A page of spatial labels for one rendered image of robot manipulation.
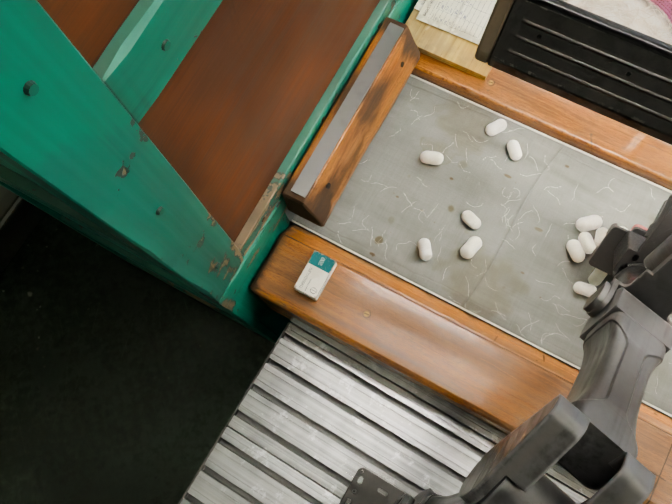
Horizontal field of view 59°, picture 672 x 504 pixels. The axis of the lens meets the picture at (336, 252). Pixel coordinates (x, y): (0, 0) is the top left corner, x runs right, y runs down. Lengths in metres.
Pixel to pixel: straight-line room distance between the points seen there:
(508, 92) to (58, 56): 0.72
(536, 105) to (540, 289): 0.28
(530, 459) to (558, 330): 0.40
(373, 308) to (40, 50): 0.59
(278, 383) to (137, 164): 0.54
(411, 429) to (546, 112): 0.51
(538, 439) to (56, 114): 0.41
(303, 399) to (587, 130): 0.58
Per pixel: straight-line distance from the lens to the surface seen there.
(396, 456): 0.92
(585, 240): 0.91
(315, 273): 0.82
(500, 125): 0.94
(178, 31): 0.44
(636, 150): 0.98
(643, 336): 0.67
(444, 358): 0.83
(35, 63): 0.35
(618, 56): 0.62
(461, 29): 0.99
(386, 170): 0.91
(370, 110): 0.84
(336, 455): 0.92
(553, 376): 0.85
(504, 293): 0.88
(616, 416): 0.56
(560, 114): 0.96
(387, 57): 0.86
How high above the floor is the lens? 1.58
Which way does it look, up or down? 75 degrees down
